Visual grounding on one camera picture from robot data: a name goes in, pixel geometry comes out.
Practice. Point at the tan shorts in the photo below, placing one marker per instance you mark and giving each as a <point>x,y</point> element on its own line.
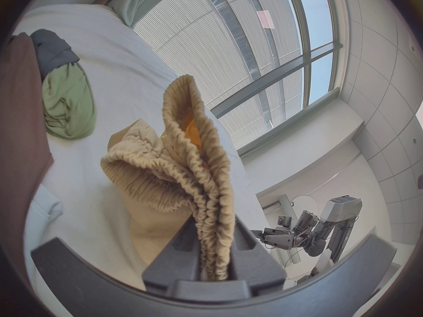
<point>185,177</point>

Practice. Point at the window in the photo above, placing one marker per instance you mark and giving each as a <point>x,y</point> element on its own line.
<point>290,71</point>

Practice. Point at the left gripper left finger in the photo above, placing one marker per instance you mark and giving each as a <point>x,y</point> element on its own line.
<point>175,262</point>

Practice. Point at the white garment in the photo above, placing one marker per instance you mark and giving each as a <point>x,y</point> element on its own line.
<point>48,206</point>

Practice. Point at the black garment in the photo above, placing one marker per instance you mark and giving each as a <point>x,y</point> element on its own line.
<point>53,50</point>

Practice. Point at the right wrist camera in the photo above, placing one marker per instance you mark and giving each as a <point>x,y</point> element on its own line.
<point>284,220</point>

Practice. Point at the green garment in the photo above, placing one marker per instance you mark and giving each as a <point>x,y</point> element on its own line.
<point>69,104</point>

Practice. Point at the brown garment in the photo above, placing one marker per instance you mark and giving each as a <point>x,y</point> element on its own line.
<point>19,127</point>

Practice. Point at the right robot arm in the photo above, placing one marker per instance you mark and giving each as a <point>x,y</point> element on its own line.
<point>340,210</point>

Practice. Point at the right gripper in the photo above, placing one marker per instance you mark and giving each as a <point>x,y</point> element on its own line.
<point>279,239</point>

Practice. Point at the grey-green curtain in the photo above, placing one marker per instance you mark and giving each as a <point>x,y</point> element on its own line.
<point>132,5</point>

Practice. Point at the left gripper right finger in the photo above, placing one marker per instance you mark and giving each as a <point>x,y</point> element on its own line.
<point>254,262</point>

